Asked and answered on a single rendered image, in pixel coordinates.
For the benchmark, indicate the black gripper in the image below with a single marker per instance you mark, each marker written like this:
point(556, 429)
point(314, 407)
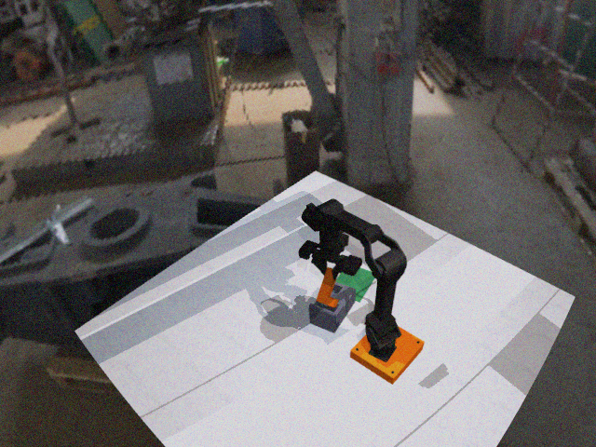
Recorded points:
point(350, 265)

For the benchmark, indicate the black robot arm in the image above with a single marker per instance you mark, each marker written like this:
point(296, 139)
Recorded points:
point(332, 220)

